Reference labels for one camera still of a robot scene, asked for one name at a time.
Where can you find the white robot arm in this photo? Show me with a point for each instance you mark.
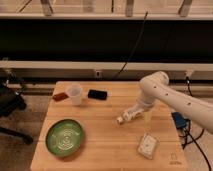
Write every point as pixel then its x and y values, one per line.
pixel 155 86

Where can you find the white rectangular sponge box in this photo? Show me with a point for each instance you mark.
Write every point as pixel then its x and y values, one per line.
pixel 147 146

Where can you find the blue connector box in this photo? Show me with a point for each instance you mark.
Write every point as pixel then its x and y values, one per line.
pixel 179 121

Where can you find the white plastic bottle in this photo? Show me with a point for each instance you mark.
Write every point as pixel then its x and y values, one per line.
pixel 128 116

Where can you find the translucent plastic cup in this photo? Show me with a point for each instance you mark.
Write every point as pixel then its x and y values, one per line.
pixel 74 92

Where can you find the black rectangular phone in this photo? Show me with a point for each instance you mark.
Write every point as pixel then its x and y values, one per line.
pixel 96 94

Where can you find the black office chair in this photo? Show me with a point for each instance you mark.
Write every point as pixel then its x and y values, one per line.
pixel 11 100

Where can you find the green ceramic bowl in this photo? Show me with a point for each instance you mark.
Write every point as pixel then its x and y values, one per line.
pixel 64 137

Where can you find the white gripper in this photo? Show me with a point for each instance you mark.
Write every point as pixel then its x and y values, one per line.
pixel 146 108

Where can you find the wall power outlet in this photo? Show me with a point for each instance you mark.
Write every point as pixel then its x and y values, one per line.
pixel 98 74

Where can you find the small brown red block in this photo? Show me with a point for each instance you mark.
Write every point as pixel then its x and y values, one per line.
pixel 59 97

